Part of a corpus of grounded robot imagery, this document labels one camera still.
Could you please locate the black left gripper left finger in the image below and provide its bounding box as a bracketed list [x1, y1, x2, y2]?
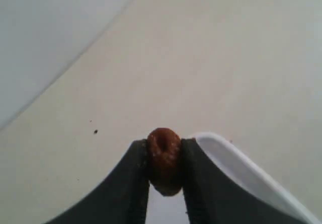
[49, 139, 149, 223]

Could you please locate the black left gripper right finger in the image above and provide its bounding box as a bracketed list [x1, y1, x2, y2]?
[181, 138, 306, 223]

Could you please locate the dark red hawthorn berry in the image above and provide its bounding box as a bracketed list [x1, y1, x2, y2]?
[146, 127, 182, 197]

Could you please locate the white rectangular plastic tray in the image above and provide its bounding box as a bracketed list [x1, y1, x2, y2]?
[192, 132, 321, 223]

